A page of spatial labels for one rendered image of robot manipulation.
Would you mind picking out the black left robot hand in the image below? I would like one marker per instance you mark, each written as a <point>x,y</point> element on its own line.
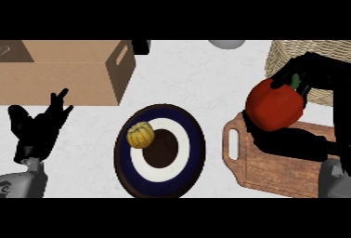
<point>38,130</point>

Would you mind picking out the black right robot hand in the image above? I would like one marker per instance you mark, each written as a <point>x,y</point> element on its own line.
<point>341,93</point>

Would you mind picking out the red bell pepper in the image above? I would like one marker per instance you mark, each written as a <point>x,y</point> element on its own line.
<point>274,107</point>

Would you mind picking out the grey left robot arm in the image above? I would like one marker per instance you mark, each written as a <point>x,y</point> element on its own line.
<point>25,181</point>

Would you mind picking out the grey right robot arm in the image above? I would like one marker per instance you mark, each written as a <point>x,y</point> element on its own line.
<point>335,179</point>

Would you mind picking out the wicker basket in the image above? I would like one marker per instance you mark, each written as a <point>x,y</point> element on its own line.
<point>326,62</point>

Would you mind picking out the brown wooden cutting board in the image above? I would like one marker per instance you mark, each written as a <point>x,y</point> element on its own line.
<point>268,169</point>

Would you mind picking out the open wooden drawer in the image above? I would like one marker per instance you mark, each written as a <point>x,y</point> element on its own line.
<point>63,71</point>

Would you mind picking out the small yellow squash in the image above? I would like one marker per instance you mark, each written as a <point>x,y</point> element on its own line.
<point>140,135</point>

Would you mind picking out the grey round object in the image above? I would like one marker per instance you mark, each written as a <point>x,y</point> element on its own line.
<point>227,44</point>

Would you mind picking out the blue and white plate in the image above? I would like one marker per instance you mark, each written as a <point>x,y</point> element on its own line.
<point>159,173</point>

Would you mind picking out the black object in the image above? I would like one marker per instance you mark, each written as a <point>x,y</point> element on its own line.
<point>142,46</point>

